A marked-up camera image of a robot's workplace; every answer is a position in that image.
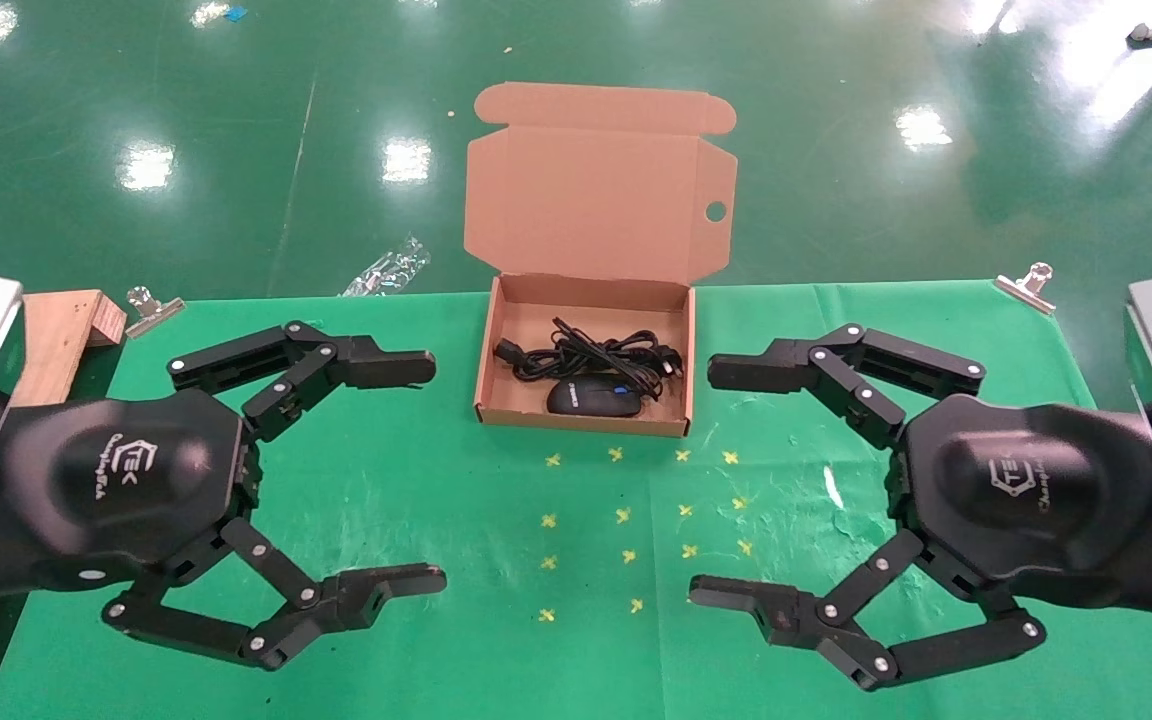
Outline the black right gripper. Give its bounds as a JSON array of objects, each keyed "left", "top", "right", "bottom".
[{"left": 688, "top": 323, "right": 1152, "bottom": 691}]

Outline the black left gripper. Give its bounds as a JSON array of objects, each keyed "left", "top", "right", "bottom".
[{"left": 0, "top": 322, "right": 447, "bottom": 671}]

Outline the black wired computer mouse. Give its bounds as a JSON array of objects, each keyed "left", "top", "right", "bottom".
[{"left": 546, "top": 376, "right": 643, "bottom": 418}]

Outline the black data cable with plug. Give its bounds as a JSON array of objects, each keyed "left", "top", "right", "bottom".
[{"left": 496, "top": 318, "right": 685, "bottom": 401}]

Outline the open brown cardboard box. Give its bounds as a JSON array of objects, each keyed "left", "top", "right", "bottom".
[{"left": 463, "top": 82, "right": 739, "bottom": 438}]

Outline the clear plastic wrapper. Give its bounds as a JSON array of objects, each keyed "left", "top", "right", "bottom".
[{"left": 339, "top": 238, "right": 431, "bottom": 298}]

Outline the green table cloth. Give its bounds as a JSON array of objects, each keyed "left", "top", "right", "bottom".
[{"left": 0, "top": 282, "right": 1152, "bottom": 720}]

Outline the silver metal binder clip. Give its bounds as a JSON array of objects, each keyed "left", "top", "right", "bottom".
[
  {"left": 126, "top": 286, "right": 185, "bottom": 339},
  {"left": 994, "top": 262, "right": 1057, "bottom": 315}
]

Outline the brown wooden board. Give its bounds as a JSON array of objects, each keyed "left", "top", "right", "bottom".
[{"left": 0, "top": 290, "right": 127, "bottom": 720}]

